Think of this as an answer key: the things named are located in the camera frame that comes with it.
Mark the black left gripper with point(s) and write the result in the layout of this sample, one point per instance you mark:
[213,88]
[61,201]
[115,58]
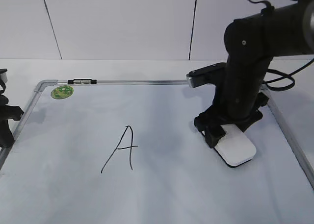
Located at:
[8,112]

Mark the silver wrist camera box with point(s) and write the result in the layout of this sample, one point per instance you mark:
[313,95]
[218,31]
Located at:
[3,75]
[212,74]

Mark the green round sticker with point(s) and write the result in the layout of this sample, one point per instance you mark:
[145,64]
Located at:
[62,92]

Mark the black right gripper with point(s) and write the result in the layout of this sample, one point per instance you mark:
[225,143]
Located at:
[210,122]

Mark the white whiteboard eraser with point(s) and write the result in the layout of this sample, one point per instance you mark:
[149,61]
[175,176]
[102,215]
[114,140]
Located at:
[235,148]

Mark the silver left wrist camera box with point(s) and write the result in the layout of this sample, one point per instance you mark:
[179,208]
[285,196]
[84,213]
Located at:
[3,75]

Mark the white whiteboard with metal frame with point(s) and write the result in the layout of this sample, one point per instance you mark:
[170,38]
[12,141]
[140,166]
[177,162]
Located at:
[128,153]

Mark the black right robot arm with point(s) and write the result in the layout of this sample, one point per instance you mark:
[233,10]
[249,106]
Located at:
[251,44]

